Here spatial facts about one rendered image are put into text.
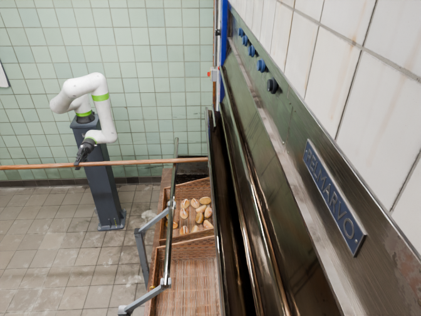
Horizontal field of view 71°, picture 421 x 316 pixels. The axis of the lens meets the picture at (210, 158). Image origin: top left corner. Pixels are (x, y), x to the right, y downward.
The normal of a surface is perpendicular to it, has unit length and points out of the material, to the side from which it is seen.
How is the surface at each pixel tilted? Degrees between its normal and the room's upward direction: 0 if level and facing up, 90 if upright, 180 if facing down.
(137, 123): 90
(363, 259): 90
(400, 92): 90
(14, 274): 0
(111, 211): 90
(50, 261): 0
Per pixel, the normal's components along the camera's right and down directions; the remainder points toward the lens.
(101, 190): 0.13, 0.57
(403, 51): -1.00, 0.03
